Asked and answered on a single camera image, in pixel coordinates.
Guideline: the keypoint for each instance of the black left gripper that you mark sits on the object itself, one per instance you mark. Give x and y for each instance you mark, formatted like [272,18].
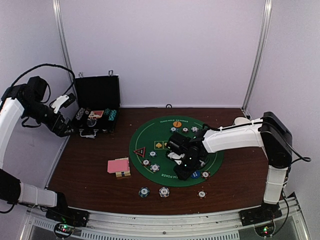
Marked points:
[59,131]

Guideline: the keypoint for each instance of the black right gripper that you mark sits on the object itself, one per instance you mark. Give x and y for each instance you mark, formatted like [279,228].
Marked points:
[184,174]

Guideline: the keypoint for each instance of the blue round button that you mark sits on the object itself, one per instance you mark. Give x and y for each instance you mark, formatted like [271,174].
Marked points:
[195,175]

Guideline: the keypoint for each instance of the orange round button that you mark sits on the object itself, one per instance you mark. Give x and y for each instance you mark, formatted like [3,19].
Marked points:
[177,124]

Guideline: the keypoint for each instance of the brown chip stack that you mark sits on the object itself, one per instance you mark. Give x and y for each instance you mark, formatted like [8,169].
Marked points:
[201,194]

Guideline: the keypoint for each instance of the blue white chip stack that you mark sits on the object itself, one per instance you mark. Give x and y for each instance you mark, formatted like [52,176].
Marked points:
[164,192]

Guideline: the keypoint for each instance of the red triangular dealer marker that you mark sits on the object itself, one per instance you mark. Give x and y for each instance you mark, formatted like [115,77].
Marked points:
[140,152]

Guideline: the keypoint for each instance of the dark blue chip stack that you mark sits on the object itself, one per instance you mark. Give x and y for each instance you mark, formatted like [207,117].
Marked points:
[144,192]

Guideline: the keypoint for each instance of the pink playing card deck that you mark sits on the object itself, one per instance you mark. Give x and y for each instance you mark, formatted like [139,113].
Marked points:
[111,166]

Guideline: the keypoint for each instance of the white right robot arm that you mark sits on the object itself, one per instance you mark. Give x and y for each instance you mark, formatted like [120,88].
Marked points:
[267,132]

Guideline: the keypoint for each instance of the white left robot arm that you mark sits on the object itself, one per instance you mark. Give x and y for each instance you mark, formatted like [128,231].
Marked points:
[25,101]

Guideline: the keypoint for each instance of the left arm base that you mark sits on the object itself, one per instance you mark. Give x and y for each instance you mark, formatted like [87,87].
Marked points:
[67,222]

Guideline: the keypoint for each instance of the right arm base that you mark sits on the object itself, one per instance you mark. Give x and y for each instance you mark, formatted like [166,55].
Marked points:
[263,220]

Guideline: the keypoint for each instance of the white black chips in case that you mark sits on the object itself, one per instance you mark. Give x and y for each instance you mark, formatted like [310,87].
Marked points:
[81,112]

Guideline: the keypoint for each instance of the red card deck in case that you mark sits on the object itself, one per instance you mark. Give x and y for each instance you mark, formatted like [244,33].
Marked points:
[96,114]

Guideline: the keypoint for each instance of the round green poker mat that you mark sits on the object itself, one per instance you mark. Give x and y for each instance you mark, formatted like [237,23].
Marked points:
[154,135]

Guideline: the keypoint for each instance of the black poker case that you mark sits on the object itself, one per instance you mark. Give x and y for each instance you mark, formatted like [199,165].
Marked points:
[97,93]

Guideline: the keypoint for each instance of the upper white bowl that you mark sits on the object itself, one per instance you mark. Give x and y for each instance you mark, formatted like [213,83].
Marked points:
[241,121]

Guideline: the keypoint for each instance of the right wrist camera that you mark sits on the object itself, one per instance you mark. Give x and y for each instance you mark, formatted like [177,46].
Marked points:
[177,145]

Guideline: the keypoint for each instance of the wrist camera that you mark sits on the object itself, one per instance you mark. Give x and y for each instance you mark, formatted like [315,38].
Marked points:
[62,101]
[177,145]

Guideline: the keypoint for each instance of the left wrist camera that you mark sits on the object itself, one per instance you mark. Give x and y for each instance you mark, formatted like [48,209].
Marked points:
[62,101]

